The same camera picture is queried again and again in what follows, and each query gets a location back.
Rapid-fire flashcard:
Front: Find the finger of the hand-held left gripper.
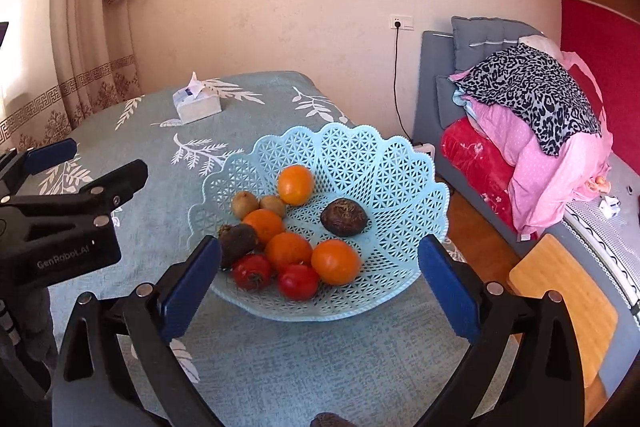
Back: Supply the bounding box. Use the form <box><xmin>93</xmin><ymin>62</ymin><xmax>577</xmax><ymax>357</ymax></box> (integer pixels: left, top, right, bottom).
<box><xmin>10</xmin><ymin>159</ymin><xmax>150</xmax><ymax>230</ymax></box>
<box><xmin>0</xmin><ymin>138</ymin><xmax>79</xmax><ymax>198</ymax></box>

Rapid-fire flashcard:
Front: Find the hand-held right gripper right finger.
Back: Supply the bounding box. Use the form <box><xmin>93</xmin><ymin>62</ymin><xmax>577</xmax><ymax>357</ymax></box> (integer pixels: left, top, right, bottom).
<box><xmin>417</xmin><ymin>234</ymin><xmax>587</xmax><ymax>427</ymax></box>

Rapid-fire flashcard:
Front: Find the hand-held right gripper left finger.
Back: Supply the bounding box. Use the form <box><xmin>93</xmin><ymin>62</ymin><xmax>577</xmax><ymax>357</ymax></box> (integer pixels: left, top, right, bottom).
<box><xmin>50</xmin><ymin>234</ymin><xmax>223</xmax><ymax>427</ymax></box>

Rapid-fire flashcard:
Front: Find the red tomato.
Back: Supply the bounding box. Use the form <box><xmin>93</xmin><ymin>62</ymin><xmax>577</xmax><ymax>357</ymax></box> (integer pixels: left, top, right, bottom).
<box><xmin>231</xmin><ymin>254</ymin><xmax>275</xmax><ymax>292</ymax></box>
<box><xmin>277</xmin><ymin>263</ymin><xmax>320</xmax><ymax>301</ymax></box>

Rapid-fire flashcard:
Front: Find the small dark brown fruit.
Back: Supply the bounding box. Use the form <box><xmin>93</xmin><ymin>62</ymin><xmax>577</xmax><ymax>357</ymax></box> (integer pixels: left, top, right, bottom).
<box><xmin>218</xmin><ymin>223</ymin><xmax>260</xmax><ymax>271</ymax></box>

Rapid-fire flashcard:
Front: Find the small kiwi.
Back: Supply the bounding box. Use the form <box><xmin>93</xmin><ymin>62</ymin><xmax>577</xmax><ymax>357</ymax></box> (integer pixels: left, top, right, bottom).
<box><xmin>231</xmin><ymin>191</ymin><xmax>261</xmax><ymax>219</ymax></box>
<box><xmin>260</xmin><ymin>195</ymin><xmax>287</xmax><ymax>218</ymax></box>

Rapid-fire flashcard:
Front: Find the large orange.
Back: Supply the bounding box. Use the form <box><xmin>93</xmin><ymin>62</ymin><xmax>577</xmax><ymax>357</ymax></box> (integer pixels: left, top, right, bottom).
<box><xmin>311</xmin><ymin>239</ymin><xmax>362</xmax><ymax>287</ymax></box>

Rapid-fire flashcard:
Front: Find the light blue plastic lattice basket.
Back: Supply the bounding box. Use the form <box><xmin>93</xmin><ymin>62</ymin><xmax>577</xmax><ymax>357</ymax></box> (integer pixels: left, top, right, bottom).
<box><xmin>187</xmin><ymin>122</ymin><xmax>451</xmax><ymax>323</ymax></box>

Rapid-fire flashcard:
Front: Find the beige patterned curtain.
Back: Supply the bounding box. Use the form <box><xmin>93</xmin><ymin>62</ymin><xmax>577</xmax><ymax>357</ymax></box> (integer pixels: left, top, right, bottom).
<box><xmin>0</xmin><ymin>0</ymin><xmax>167</xmax><ymax>154</ymax></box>

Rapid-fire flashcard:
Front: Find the wooden chair seat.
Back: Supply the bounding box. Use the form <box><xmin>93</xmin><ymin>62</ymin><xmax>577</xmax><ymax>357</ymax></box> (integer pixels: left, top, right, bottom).
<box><xmin>508</xmin><ymin>234</ymin><xmax>619</xmax><ymax>389</ymax></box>

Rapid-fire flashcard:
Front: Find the red floral blanket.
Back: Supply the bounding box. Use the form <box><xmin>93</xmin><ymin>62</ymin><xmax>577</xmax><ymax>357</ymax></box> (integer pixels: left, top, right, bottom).
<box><xmin>440</xmin><ymin>119</ymin><xmax>539</xmax><ymax>242</ymax></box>

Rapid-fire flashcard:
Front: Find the tissue box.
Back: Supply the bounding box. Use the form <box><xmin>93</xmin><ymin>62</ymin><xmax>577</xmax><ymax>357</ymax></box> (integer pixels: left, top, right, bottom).
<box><xmin>172</xmin><ymin>72</ymin><xmax>222</xmax><ymax>126</ymax></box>

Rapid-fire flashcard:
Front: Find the pink dotted blanket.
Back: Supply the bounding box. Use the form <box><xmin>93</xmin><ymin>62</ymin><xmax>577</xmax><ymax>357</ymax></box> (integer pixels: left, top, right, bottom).
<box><xmin>462</xmin><ymin>99</ymin><xmax>614</xmax><ymax>242</ymax></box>

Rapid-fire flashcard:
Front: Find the striped mattress cover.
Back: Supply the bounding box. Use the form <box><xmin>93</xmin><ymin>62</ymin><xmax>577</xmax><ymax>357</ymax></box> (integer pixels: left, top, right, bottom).
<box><xmin>565</xmin><ymin>154</ymin><xmax>640</xmax><ymax>324</ymax></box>

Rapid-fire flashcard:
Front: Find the grey pillow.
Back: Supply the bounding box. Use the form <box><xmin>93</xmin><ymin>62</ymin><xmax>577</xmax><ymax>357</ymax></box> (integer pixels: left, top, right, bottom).
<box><xmin>436</xmin><ymin>74</ymin><xmax>465</xmax><ymax>128</ymax></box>

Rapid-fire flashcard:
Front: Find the leopard print blanket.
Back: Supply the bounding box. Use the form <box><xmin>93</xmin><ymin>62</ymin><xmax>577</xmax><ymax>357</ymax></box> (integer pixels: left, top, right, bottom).
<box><xmin>449</xmin><ymin>43</ymin><xmax>604</xmax><ymax>157</ymax></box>

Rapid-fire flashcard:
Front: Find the grey upholstered bed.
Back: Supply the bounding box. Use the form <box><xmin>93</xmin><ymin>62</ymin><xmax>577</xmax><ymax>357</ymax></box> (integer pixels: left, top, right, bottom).
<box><xmin>412</xmin><ymin>29</ymin><xmax>640</xmax><ymax>404</ymax></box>

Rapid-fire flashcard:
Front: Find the grey quilted cushion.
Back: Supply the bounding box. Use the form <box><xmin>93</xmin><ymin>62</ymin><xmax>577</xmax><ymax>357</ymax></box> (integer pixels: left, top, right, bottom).
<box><xmin>451</xmin><ymin>16</ymin><xmax>545</xmax><ymax>72</ymax></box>

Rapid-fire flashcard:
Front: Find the white pillow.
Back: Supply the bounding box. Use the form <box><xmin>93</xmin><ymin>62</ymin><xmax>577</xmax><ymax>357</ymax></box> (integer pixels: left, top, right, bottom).
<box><xmin>517</xmin><ymin>35</ymin><xmax>564</xmax><ymax>60</ymax></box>

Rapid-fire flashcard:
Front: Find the light pink garment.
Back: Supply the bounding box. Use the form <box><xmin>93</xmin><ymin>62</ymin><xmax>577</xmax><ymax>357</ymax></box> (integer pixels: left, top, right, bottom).
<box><xmin>560</xmin><ymin>50</ymin><xmax>615</xmax><ymax>134</ymax></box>

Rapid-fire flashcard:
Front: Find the black power cable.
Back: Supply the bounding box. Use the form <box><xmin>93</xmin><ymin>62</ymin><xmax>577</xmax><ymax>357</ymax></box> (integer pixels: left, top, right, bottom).
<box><xmin>392</xmin><ymin>27</ymin><xmax>417</xmax><ymax>144</ymax></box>

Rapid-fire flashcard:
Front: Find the red wall panel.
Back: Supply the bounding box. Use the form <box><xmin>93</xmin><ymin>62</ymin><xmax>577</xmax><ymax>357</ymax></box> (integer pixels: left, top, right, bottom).
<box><xmin>560</xmin><ymin>0</ymin><xmax>640</xmax><ymax>168</ymax></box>

